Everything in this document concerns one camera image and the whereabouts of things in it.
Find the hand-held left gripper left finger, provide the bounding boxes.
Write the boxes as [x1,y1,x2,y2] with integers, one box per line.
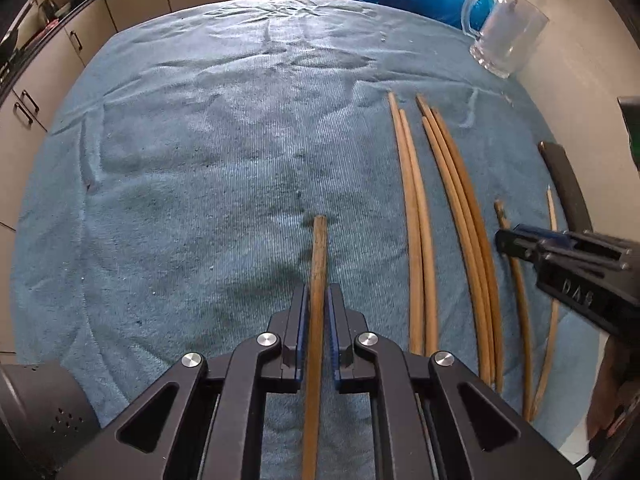
[100,284,308,480]

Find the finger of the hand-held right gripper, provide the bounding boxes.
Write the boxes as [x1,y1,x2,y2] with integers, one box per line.
[515,226,629,268]
[495,230,551,266]

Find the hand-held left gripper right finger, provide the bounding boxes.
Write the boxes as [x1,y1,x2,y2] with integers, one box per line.
[327,284,583,480]

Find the wooden chopstick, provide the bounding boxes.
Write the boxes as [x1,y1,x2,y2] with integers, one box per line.
[416,94,497,387]
[300,216,329,480]
[421,116,491,382]
[431,106,504,394]
[399,109,439,357]
[493,200,533,422]
[530,185,560,422]
[388,91,425,357]

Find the grey metal chopstick holder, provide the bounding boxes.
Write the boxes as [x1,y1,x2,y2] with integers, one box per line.
[0,364,103,480]

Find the person's right hand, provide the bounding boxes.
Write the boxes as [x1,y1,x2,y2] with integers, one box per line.
[587,340,623,438]

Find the blue towel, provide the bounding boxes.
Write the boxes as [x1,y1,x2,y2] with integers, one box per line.
[12,0,596,480]

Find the clear glass mug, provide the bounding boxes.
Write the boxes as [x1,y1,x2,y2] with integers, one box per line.
[460,0,551,79]

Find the white lower kitchen cabinets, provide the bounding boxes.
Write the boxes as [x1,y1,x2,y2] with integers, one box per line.
[0,0,361,356]

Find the black kitchen countertop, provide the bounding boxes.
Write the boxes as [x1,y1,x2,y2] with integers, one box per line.
[0,0,171,106]

